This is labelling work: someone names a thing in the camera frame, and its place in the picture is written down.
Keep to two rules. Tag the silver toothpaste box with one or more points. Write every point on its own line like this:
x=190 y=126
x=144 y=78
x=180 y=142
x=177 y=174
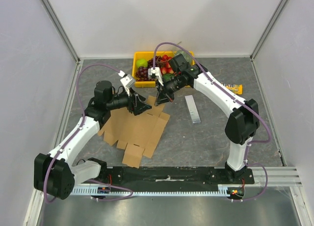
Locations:
x=192 y=109

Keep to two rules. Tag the green apple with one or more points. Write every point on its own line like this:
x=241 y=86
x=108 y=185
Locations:
x=141 y=63

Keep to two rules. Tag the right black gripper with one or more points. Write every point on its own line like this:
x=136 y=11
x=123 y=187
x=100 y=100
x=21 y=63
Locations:
x=163 y=89

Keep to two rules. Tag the green avocado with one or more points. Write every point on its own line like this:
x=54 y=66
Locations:
x=168 y=77

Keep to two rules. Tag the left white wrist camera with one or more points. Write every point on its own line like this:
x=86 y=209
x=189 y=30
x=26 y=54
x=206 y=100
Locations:
x=127 y=82

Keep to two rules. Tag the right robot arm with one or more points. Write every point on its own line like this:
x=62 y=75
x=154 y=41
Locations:
x=242 y=122

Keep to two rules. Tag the brown cardboard box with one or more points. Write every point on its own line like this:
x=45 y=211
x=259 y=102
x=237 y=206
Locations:
x=137 y=135

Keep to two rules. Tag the red grape bunch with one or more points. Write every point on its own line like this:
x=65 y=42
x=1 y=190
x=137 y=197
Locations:
x=165 y=66

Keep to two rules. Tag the slotted cable duct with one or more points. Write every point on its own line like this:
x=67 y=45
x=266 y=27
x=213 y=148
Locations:
x=104 y=191

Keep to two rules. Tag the dark purple grape bunch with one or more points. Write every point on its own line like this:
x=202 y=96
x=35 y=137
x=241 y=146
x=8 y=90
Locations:
x=141 y=74

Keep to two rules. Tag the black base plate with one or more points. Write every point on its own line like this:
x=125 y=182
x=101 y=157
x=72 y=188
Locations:
x=124 y=176

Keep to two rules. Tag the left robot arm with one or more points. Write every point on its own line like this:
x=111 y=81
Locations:
x=54 y=173

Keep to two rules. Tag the yellow plastic bin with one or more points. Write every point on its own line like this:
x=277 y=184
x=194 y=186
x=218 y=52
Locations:
x=148 y=56

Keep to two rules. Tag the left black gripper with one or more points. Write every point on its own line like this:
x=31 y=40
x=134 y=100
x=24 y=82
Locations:
x=135 y=103

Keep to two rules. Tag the netted green melon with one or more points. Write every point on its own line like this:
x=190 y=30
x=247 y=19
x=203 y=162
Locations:
x=186 y=56

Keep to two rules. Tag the yellow candy bag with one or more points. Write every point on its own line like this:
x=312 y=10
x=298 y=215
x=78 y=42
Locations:
x=236 y=89

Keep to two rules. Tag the upper purple grape bunch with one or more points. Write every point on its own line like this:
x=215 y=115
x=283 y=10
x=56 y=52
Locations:
x=158 y=62

